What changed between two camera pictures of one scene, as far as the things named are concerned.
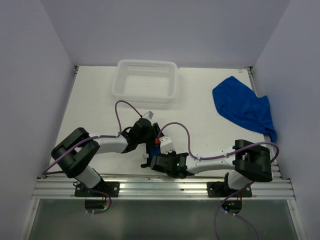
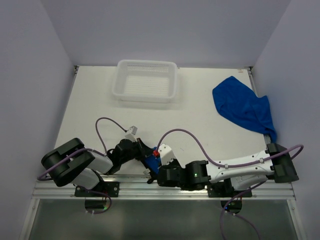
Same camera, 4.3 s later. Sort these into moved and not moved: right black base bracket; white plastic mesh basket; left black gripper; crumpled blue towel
Moved: left black gripper
Not moved: white plastic mesh basket; crumpled blue towel; right black base bracket
